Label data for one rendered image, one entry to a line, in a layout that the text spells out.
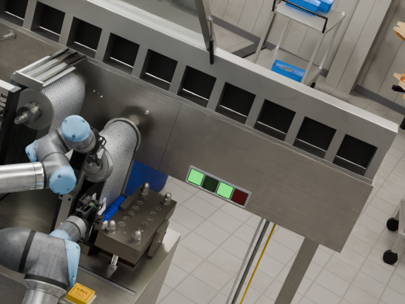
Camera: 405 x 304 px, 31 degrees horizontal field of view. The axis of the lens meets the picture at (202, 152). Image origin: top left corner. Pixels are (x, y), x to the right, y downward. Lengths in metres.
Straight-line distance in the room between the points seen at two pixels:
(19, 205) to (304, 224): 1.06
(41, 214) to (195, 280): 1.65
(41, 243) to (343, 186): 1.15
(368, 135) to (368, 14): 5.37
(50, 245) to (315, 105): 1.07
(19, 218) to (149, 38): 0.80
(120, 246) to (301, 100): 0.80
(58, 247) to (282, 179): 1.01
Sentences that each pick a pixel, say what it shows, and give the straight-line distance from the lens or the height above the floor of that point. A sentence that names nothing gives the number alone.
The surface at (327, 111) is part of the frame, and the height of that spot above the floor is 1.63.
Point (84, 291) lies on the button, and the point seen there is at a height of 0.92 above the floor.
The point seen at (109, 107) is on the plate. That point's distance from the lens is 2.76.
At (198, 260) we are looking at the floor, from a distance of 4.39.
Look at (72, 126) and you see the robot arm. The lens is 2.10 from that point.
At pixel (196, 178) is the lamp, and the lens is 2.72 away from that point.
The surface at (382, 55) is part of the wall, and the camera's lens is 8.11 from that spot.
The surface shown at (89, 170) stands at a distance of 2.47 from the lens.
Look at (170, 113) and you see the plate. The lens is 2.67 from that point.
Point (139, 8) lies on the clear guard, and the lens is 2.54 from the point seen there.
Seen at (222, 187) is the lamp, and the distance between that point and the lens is 2.71.
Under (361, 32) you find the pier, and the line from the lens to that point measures 7.91.
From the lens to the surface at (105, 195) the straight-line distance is 2.56.
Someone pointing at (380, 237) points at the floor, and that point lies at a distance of 5.51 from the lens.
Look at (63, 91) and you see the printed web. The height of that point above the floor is 1.40.
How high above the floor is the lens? 2.48
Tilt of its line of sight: 26 degrees down
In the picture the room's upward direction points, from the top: 20 degrees clockwise
